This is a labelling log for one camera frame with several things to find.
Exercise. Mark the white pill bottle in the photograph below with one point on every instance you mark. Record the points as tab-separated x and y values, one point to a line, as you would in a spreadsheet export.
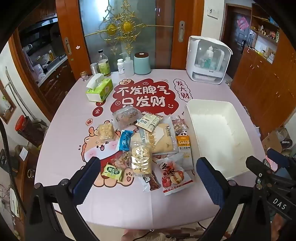
120	66

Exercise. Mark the wooden cabinet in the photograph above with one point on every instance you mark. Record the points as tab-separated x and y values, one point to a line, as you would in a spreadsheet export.
266	92

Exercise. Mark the wooden shelf unit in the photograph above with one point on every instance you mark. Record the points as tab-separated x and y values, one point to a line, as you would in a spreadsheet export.
266	30

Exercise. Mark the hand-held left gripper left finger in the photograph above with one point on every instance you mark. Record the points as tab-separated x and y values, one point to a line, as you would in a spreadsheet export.
86	180

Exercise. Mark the metal can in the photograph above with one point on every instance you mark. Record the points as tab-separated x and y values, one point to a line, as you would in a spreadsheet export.
94	68

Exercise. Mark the red jujube packet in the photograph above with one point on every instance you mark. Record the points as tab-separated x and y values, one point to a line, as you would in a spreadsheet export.
172	177

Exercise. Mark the orange oat bar packet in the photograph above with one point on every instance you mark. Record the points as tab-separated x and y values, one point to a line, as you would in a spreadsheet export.
185	150

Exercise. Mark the small glass jar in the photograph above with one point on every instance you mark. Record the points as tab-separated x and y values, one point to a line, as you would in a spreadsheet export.
84	76

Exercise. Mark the blue foil snack packet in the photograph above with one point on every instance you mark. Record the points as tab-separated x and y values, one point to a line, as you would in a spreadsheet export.
126	141

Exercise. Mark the white wall switch panel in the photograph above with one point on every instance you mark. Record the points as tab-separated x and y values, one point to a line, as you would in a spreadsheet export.
213	12

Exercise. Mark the dark wooden door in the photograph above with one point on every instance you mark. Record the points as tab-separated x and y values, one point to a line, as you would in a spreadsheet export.
235	37

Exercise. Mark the dark red nut packet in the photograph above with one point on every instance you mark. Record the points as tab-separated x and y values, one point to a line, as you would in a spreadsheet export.
179	126

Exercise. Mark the large beige bread packet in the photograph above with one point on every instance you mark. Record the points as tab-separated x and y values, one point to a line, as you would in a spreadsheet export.
163	141

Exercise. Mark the glass bottle with green label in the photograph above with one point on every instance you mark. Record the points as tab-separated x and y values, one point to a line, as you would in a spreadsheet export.
103	64

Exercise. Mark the white plastic tray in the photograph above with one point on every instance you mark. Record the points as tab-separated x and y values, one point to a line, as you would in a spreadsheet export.
219	136

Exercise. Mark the white label snack packet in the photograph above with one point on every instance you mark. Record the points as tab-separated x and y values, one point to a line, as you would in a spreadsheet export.
148	121

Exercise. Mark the clear biscuit packet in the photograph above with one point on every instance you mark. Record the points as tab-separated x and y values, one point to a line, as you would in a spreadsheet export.
141	160

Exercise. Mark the cardboard box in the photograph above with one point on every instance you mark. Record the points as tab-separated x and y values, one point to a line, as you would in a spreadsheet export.
272	142

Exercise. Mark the green tissue box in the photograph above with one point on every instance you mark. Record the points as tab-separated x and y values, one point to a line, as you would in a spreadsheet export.
100	90

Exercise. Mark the small green candy packet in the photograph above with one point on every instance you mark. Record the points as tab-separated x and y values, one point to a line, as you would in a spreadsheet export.
112	172

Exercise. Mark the red lidded jar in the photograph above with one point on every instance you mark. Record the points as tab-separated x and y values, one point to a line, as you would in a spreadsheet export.
22	122

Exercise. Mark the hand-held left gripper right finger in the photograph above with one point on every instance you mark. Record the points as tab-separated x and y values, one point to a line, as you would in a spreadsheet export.
210	183

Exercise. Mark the mint green canister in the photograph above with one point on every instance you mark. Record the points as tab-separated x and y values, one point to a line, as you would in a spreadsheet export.
141	63

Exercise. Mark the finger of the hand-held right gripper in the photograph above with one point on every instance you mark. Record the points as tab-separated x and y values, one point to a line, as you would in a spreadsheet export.
261	169
279	160

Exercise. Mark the beige cracker packet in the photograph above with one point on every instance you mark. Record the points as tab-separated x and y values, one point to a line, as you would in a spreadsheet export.
105	132

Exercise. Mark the white countertop appliance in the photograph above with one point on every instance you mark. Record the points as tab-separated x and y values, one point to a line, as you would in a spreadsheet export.
207	62

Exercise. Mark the clear pastry packet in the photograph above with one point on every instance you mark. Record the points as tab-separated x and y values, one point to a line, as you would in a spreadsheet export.
126	115

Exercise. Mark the white squeeze bottle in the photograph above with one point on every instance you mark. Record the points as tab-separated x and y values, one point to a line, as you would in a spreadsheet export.
128	66

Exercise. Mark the brown snack bar packet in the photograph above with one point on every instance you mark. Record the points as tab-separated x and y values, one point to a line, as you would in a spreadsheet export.
154	184

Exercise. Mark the glass door with gold ornament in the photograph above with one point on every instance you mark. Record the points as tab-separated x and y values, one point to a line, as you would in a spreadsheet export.
126	30

